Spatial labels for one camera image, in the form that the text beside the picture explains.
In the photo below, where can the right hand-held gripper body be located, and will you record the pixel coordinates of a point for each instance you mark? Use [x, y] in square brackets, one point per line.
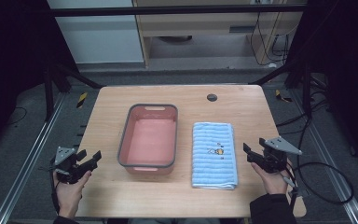
[276, 154]

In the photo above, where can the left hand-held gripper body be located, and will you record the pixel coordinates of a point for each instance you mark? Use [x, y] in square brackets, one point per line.
[66, 161]

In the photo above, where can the blue striped towel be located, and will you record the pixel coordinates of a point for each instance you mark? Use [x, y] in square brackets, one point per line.
[214, 155]

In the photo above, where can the pink plastic basin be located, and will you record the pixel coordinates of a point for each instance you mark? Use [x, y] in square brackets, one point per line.
[149, 139]

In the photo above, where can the person's right hand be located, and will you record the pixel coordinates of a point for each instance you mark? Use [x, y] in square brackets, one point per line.
[273, 179]

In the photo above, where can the person's left hand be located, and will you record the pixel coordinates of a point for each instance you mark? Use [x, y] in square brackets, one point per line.
[70, 194]

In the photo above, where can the black sleeve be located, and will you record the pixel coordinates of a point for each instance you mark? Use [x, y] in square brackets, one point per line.
[272, 210]
[62, 220]

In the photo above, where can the yellow black striped tape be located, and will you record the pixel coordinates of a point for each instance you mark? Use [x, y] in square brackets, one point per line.
[81, 99]
[282, 96]

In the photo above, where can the black metal stand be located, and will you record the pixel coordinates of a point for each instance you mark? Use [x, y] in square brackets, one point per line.
[295, 74]
[59, 77]

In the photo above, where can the black curtain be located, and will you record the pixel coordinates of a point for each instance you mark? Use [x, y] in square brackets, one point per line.
[15, 62]
[341, 71]

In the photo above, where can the white cabinet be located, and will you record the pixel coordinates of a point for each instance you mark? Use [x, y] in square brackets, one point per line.
[99, 34]

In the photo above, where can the wooden cabinet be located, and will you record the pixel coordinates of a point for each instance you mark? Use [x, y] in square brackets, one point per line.
[217, 31]

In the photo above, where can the black metal bar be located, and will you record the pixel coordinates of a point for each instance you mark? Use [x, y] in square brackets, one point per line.
[174, 10]

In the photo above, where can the aluminium floor rail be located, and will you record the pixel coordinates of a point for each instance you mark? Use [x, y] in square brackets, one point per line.
[329, 155]
[28, 155]

